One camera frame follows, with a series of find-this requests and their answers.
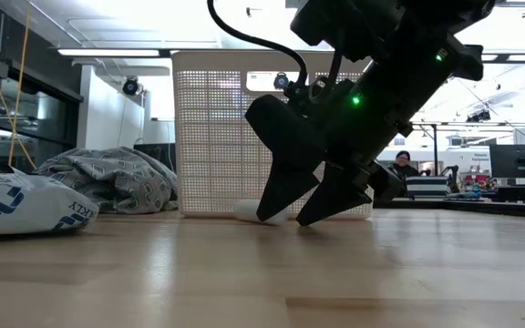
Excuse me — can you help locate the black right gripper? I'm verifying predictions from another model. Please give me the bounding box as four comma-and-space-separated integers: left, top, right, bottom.
245, 67, 414, 228

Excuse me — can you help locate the white bag blue print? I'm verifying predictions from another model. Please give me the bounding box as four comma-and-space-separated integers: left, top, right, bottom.
0, 166, 101, 241

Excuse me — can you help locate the white perforated plastic basket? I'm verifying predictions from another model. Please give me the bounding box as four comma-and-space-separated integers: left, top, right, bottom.
170, 49, 385, 220

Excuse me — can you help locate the person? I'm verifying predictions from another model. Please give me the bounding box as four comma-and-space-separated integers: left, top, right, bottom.
386, 149, 431, 197

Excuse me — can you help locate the striped storage box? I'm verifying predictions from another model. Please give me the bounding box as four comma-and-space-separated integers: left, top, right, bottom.
405, 176, 449, 199

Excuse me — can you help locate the small black monitor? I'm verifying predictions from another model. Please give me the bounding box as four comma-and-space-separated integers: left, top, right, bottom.
133, 142, 177, 173

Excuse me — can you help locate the grey patterned cloth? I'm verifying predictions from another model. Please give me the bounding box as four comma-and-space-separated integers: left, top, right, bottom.
34, 146, 180, 215

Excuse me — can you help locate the large black computer monitor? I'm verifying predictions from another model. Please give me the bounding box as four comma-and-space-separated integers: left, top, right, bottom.
489, 144, 525, 179

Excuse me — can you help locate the black vertical post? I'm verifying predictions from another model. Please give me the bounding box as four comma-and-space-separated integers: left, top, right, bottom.
431, 123, 439, 177

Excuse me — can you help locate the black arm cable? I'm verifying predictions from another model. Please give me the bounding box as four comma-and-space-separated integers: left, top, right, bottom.
206, 0, 309, 87

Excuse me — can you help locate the small black ceiling camera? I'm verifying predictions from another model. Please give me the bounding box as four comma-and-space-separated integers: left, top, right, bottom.
466, 108, 492, 123

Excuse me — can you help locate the black overhead frame beam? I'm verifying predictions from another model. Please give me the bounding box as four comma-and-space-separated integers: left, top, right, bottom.
55, 46, 525, 64

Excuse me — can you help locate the yellow cable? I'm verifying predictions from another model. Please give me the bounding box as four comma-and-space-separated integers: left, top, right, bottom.
0, 0, 38, 170

